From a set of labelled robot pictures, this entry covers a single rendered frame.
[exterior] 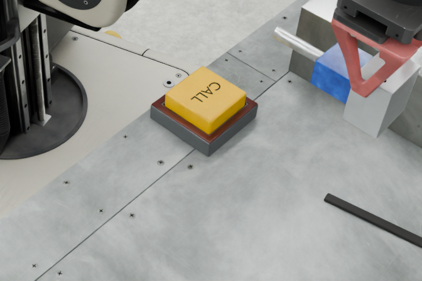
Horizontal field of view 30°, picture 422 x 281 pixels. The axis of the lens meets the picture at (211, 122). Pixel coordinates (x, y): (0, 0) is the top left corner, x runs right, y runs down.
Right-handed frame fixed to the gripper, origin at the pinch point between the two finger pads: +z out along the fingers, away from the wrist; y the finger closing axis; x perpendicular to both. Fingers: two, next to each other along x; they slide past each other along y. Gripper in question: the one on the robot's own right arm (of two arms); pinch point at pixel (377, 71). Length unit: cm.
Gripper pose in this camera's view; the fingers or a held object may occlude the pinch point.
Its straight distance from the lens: 68.4
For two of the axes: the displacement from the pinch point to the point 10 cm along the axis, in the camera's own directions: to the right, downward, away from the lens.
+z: -1.0, 6.9, 7.1
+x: -7.7, -5.1, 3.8
